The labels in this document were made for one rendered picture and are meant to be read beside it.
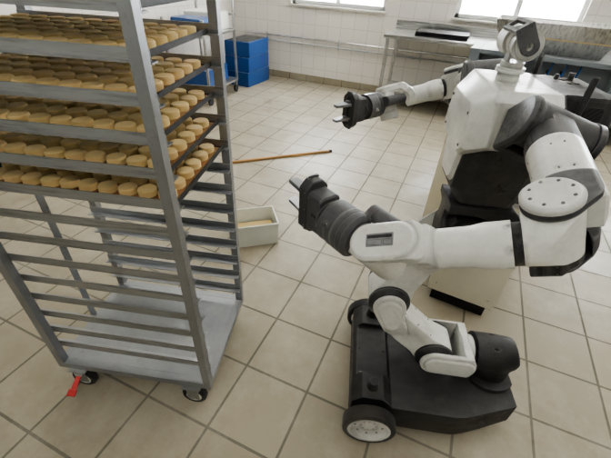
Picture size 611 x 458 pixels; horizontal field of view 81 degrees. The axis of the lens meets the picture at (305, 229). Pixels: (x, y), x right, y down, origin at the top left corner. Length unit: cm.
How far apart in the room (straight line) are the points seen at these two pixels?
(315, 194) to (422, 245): 24
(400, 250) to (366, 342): 110
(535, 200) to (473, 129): 39
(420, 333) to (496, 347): 30
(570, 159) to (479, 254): 21
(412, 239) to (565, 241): 19
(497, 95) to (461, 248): 43
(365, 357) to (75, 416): 119
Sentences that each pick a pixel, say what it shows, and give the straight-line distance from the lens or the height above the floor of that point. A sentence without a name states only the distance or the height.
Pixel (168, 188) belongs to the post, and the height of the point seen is 103.
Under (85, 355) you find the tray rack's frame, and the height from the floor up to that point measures 15.
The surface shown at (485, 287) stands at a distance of 204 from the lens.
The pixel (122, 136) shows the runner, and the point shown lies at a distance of 96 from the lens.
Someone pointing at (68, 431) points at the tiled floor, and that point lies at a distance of 182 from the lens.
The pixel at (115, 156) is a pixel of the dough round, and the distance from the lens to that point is 107.
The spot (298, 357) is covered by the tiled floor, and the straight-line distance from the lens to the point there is 178.
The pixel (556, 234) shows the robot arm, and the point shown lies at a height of 121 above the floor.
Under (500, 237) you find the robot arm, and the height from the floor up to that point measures 119.
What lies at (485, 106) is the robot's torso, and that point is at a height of 125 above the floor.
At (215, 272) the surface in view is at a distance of 172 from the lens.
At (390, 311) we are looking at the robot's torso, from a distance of 127.
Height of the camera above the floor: 148
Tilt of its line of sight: 36 degrees down
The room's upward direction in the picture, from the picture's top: 3 degrees clockwise
